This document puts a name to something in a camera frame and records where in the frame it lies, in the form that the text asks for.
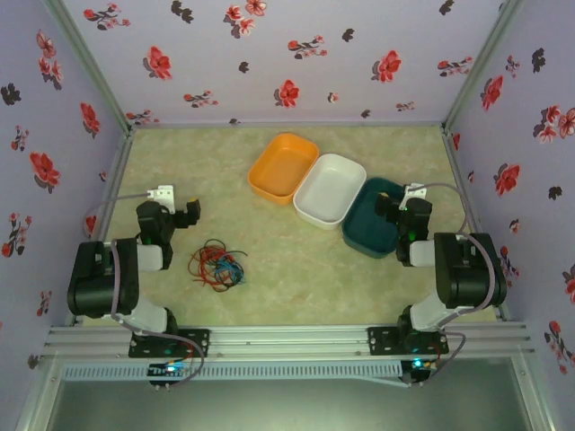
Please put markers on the white plastic tray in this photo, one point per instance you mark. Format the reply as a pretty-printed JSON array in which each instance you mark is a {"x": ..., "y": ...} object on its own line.
[{"x": 330, "y": 188}]

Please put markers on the small controller board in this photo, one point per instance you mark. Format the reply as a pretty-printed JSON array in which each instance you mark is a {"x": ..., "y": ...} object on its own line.
[
  {"x": 418, "y": 366},
  {"x": 168, "y": 370}
]

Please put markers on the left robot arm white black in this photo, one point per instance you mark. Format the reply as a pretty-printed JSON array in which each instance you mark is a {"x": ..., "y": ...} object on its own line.
[{"x": 99, "y": 287}]

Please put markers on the orange plastic tray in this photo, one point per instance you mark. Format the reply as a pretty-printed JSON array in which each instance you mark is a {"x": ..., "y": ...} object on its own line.
[{"x": 283, "y": 166}]

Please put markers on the aluminium table edge rail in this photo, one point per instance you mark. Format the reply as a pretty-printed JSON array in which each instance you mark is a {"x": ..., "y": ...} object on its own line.
[
  {"x": 453, "y": 157},
  {"x": 126, "y": 143}
]

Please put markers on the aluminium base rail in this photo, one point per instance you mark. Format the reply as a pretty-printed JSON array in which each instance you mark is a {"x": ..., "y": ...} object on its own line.
[{"x": 292, "y": 341}]

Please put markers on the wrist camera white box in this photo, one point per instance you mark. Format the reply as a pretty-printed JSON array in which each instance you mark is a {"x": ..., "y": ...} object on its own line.
[
  {"x": 162, "y": 193},
  {"x": 415, "y": 190}
]

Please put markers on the teal plastic tray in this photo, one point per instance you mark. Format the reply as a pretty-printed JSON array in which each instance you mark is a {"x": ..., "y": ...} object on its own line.
[{"x": 368, "y": 229}]

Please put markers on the aluminium lower frame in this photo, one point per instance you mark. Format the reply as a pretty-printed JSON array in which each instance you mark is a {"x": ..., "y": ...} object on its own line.
[{"x": 533, "y": 395}]

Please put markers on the aluminium corner post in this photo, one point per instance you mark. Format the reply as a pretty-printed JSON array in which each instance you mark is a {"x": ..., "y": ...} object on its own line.
[
  {"x": 485, "y": 58},
  {"x": 85, "y": 58}
]

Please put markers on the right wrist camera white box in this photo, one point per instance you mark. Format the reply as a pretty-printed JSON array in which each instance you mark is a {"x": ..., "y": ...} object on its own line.
[{"x": 415, "y": 190}]

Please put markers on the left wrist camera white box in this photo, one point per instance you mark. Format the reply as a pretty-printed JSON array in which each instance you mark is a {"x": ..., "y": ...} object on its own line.
[{"x": 162, "y": 193}]

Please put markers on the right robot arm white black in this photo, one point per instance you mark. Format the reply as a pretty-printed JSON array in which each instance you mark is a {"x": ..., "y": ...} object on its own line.
[{"x": 467, "y": 274}]

